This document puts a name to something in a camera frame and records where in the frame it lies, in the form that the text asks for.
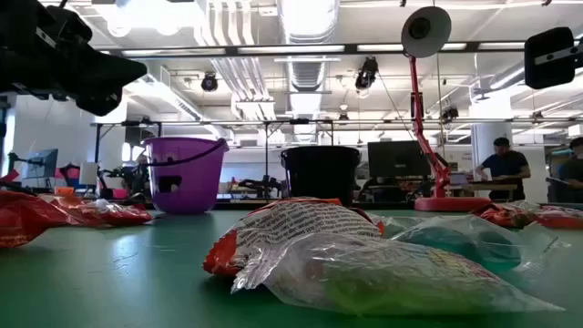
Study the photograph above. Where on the black computer monitor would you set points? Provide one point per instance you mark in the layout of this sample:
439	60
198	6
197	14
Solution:
396	159

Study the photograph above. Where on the white round column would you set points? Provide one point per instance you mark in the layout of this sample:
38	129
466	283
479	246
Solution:
489	132

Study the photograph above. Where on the black overhead light bar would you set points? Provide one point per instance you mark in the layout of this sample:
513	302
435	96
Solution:
473	46

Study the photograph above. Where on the grey computer monitor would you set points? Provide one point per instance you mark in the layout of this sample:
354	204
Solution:
42	163

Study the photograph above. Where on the black aluminium table frame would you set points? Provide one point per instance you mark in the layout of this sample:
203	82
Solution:
255	206

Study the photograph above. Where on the green table mat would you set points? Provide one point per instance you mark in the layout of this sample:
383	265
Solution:
114	273

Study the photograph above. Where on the black bucket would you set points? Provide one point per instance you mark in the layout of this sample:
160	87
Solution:
319	177

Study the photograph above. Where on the silver ceiling air duct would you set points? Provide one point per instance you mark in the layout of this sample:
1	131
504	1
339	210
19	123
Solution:
307	73

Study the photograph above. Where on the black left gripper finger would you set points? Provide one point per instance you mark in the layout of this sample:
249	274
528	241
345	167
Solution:
109	77
32	73

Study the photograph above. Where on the white box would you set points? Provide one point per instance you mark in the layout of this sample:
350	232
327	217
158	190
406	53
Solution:
88	174

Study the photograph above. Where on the red desk lamp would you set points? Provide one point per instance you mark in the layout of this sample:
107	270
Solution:
451	204

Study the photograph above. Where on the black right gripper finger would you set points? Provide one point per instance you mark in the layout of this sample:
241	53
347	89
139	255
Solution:
549	73

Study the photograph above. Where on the person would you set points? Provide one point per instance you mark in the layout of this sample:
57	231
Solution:
574	171
505	168

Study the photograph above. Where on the orange box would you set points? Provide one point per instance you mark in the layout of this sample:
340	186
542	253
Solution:
64	190

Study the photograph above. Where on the white ceiling pipes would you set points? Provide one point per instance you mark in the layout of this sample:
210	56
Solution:
241	77

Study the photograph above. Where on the black ceiling camera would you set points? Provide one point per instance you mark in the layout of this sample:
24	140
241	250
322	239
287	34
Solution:
209	83
366	73
448	113

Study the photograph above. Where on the orange white printed candy pack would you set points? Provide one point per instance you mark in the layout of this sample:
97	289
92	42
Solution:
291	223

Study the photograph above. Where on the purple face bucket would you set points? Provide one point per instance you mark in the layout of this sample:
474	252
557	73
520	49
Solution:
191	191

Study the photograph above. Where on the clear teal candy bag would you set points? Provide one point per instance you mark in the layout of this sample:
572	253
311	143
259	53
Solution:
455	246

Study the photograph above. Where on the wooden desk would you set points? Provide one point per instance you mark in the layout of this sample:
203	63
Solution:
492	186

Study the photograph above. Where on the pink box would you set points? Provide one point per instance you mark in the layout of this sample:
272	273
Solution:
120	194

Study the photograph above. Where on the clear red candy bag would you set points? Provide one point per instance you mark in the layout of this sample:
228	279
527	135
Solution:
501	215

